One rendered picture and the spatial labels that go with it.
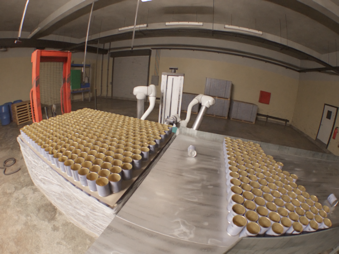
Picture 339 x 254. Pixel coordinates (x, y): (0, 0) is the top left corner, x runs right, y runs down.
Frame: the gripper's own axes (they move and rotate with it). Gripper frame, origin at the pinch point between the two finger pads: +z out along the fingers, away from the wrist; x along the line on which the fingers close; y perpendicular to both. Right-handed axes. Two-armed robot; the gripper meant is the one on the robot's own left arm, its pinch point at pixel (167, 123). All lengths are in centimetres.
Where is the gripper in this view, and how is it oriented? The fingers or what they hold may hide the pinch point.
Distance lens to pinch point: 169.4
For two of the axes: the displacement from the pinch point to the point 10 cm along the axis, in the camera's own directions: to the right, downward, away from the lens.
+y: 1.2, -9.4, -3.2
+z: -3.1, 2.8, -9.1
